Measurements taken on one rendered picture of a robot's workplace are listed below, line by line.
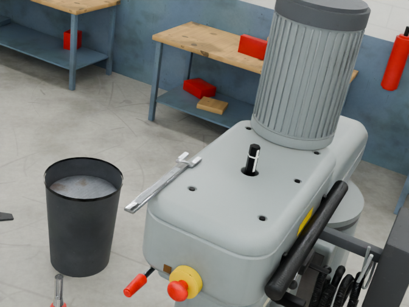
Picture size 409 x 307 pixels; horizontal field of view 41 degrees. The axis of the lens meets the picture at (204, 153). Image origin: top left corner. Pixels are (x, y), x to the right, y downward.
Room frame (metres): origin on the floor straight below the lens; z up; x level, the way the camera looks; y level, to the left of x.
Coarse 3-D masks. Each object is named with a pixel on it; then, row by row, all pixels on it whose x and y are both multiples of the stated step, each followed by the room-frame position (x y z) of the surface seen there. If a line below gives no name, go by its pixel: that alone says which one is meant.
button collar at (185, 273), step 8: (176, 272) 0.76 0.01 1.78; (184, 272) 0.75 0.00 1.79; (192, 272) 0.76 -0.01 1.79; (176, 280) 0.76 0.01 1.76; (184, 280) 0.75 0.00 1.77; (192, 280) 0.75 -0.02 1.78; (200, 280) 0.76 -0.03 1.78; (192, 288) 0.74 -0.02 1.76; (200, 288) 0.75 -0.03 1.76; (192, 296) 0.74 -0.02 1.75
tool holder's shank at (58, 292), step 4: (56, 276) 1.17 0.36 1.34; (60, 276) 1.17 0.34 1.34; (56, 280) 1.16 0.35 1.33; (60, 280) 1.16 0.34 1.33; (56, 284) 1.16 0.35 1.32; (60, 284) 1.16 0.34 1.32; (56, 288) 1.16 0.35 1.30; (60, 288) 1.16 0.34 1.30; (56, 292) 1.16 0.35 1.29; (60, 292) 1.16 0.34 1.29; (56, 296) 1.16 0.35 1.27; (60, 296) 1.16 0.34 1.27; (56, 300) 1.16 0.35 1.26; (60, 300) 1.16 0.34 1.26; (56, 304) 1.15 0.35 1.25; (60, 304) 1.16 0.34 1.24
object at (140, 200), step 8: (184, 152) 0.99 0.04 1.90; (176, 160) 0.96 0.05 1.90; (184, 160) 0.96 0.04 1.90; (200, 160) 0.98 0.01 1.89; (176, 168) 0.92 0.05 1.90; (184, 168) 0.93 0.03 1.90; (168, 176) 0.89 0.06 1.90; (176, 176) 0.90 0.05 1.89; (152, 184) 0.85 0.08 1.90; (160, 184) 0.86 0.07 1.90; (144, 192) 0.82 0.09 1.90; (152, 192) 0.82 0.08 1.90; (136, 200) 0.79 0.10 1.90; (144, 200) 0.80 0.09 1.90; (128, 208) 0.76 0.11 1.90; (136, 208) 0.77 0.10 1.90
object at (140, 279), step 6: (150, 270) 0.84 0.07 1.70; (138, 276) 0.81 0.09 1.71; (144, 276) 0.81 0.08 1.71; (132, 282) 0.79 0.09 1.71; (138, 282) 0.80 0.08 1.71; (144, 282) 0.81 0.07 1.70; (126, 288) 0.77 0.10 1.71; (132, 288) 0.78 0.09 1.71; (138, 288) 0.79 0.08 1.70; (126, 294) 0.77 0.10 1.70; (132, 294) 0.77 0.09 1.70
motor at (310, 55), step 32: (288, 0) 1.15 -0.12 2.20; (320, 0) 1.16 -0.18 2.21; (352, 0) 1.22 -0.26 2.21; (288, 32) 1.13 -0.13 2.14; (320, 32) 1.10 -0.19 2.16; (352, 32) 1.13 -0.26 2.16; (288, 64) 1.12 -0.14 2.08; (320, 64) 1.10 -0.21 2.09; (352, 64) 1.16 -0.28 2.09; (256, 96) 1.21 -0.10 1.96; (288, 96) 1.11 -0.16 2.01; (320, 96) 1.11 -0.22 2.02; (256, 128) 1.15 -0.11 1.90; (288, 128) 1.10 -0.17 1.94; (320, 128) 1.12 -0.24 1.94
